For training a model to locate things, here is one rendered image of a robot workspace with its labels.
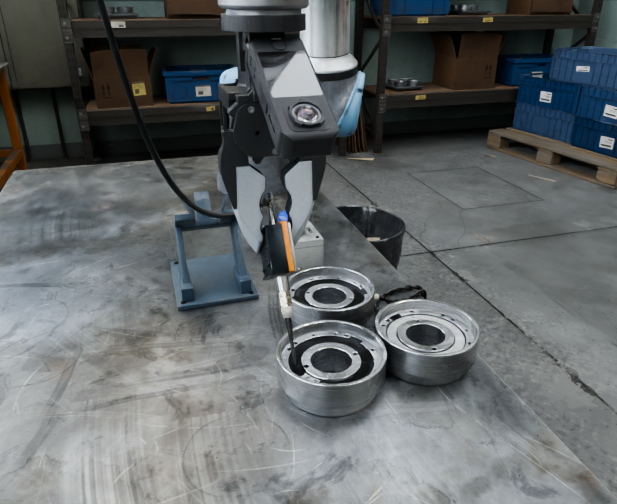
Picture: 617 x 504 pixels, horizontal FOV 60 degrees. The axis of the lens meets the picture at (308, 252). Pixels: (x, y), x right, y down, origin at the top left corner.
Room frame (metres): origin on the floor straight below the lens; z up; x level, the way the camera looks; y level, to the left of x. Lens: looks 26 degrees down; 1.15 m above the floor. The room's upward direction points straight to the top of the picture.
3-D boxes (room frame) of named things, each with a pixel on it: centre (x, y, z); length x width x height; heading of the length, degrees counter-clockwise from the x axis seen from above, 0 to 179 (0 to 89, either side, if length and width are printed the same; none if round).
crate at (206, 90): (4.08, 0.79, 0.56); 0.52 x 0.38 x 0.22; 104
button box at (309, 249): (0.70, 0.02, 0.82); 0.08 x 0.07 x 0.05; 17
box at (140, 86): (3.90, 1.30, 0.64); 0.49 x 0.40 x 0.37; 112
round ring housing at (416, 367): (0.46, -0.12, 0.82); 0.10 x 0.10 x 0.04
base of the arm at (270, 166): (1.03, 0.11, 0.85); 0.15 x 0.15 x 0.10
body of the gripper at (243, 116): (0.50, 0.04, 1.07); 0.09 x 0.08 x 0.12; 17
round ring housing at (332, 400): (0.42, -0.02, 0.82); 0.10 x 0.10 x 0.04
